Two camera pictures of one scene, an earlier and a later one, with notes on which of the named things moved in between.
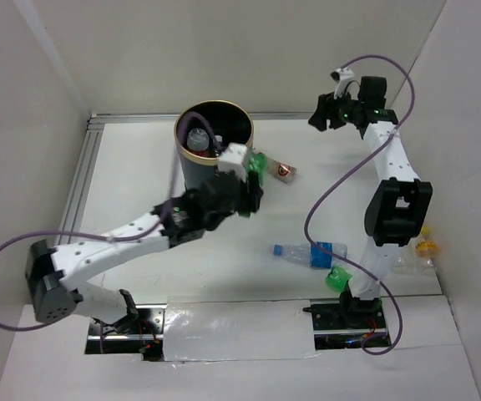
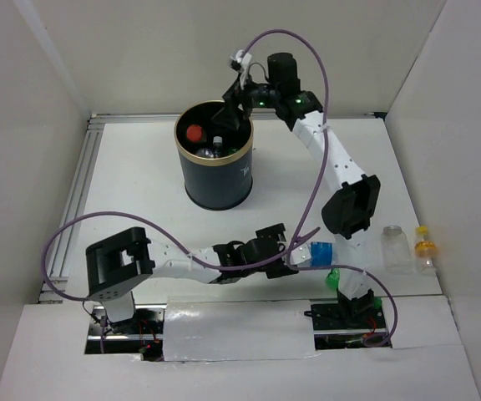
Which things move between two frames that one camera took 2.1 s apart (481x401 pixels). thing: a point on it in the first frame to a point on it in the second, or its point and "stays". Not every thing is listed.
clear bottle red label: x=198 y=139 to x=205 y=152
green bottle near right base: x=336 y=280 stays
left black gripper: x=254 y=194 to x=277 y=231
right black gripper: x=323 y=112 to x=234 y=98
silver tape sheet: x=219 y=330 stays
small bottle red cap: x=281 y=171 to x=194 y=132
